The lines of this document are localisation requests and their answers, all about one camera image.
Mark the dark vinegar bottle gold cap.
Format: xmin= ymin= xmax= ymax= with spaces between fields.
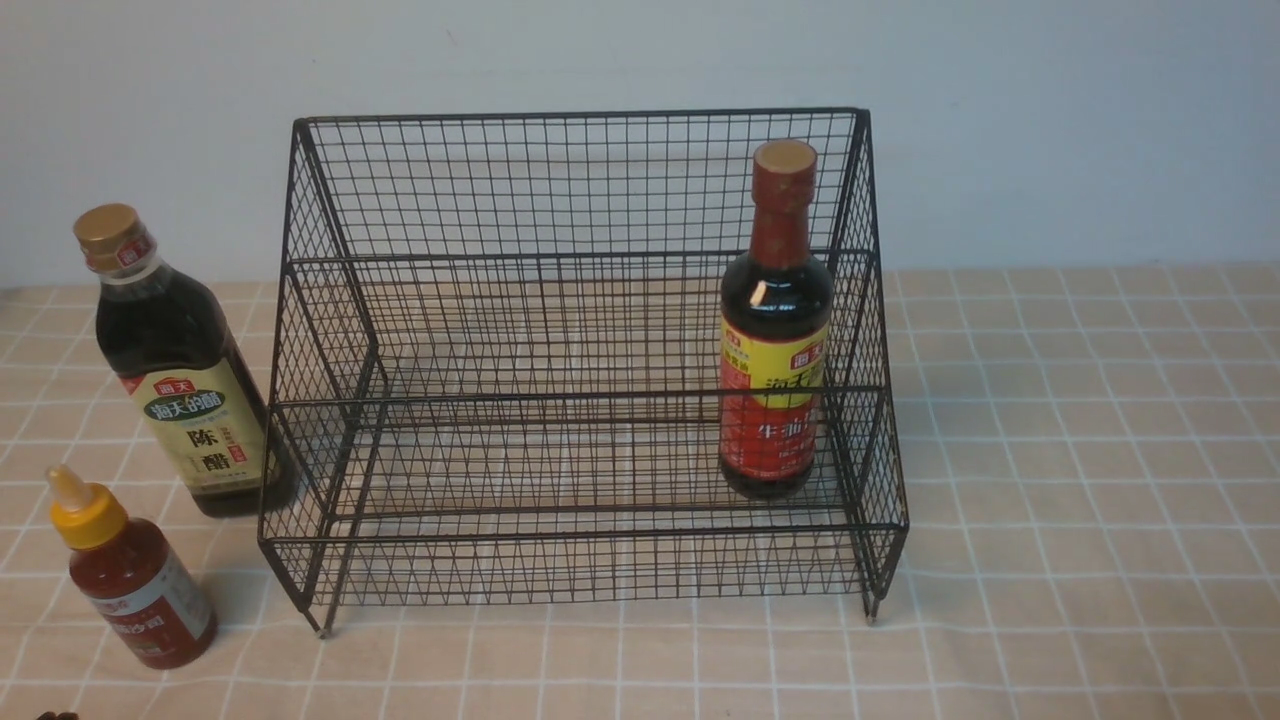
xmin=73 ymin=202 xmax=296 ymax=518

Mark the red chili sauce squeeze bottle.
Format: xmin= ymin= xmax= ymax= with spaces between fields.
xmin=46 ymin=465 xmax=218 ymax=670

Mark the black wire mesh shelf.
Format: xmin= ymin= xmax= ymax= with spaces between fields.
xmin=259 ymin=108 xmax=909 ymax=635

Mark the soy sauce bottle red label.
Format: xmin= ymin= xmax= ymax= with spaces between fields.
xmin=718 ymin=138 xmax=835 ymax=501

